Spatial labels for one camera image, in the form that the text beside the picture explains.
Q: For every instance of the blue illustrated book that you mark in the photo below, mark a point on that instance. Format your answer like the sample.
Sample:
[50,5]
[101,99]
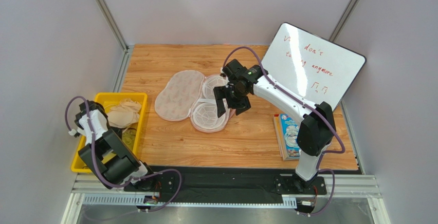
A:
[287,133]

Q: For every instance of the floral mesh laundry bag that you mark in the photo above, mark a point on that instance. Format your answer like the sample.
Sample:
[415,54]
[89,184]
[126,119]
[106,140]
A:
[189,94]

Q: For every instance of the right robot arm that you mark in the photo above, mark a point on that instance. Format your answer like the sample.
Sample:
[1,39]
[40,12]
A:
[316,126]

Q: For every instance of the yellow bra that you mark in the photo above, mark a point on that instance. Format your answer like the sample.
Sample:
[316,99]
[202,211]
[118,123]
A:
[128,137]

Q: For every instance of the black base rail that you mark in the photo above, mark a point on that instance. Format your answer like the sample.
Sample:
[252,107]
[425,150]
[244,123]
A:
[226,185]

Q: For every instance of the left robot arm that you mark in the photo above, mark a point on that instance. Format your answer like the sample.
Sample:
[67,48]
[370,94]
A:
[105,152]

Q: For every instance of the yellow plastic bin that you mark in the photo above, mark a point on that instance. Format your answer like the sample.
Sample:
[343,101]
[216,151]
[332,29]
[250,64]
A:
[110,100]

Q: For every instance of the whiteboard with red writing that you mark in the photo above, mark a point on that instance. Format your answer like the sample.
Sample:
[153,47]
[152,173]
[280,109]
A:
[310,66]

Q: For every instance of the beige bra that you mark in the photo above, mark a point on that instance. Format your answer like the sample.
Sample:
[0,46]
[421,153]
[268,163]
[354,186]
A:
[124,114]

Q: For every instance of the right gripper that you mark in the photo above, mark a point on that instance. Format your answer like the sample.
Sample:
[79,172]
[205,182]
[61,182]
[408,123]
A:
[231,97]

